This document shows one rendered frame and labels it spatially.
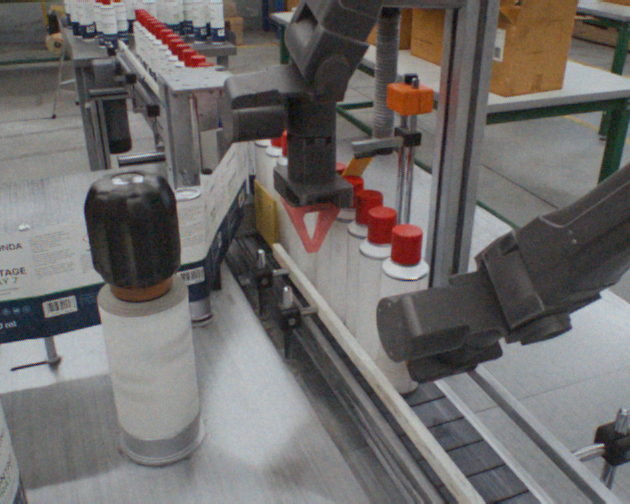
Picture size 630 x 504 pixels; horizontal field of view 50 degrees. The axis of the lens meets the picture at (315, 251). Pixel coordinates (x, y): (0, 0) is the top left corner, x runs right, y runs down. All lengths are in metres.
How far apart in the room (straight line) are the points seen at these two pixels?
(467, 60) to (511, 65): 1.65
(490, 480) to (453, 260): 0.33
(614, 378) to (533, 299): 0.48
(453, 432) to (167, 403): 0.31
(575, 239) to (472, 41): 0.40
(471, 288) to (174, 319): 0.27
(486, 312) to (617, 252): 0.15
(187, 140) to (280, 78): 0.43
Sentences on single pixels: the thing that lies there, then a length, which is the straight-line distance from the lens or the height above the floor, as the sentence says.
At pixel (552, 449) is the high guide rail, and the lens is 0.67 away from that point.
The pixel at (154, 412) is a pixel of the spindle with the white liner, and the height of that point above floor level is 0.95.
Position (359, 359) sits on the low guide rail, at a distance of 0.82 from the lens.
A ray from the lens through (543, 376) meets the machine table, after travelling 0.97.
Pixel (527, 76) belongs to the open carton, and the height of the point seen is 0.84.
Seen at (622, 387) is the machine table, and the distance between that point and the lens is 0.99.
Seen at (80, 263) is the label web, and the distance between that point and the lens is 0.86.
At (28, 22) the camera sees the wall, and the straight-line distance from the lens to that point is 8.34.
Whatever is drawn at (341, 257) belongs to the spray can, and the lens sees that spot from 0.88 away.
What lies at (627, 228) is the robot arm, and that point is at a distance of 0.46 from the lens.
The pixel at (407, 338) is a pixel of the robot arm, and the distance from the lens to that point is 0.56.
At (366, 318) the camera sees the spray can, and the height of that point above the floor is 0.96.
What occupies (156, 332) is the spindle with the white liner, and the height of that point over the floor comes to 1.04.
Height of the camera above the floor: 1.40
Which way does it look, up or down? 28 degrees down
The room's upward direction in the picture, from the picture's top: straight up
